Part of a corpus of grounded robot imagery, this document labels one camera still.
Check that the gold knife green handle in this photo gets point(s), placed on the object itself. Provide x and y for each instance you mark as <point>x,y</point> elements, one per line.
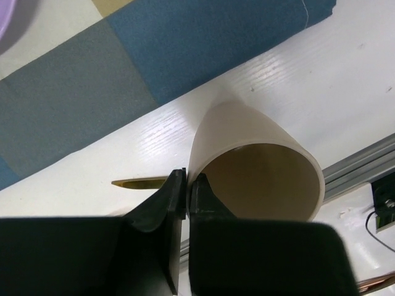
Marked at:
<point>141,183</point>

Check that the blue tan checked placemat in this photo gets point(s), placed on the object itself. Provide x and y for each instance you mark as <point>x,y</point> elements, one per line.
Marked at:
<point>84,69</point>

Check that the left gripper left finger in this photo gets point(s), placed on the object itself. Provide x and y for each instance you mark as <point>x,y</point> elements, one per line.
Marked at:
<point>137,253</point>

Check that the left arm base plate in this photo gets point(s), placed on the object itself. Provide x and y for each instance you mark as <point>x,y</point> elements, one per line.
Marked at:
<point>383,200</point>

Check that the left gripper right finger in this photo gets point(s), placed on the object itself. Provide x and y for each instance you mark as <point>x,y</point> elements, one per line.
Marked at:
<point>235,256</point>

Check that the beige paper cup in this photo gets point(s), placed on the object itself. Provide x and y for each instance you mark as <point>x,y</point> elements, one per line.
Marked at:
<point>254,167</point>

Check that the purple plate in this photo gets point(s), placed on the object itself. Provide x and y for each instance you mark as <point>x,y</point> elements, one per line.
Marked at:
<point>24,14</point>

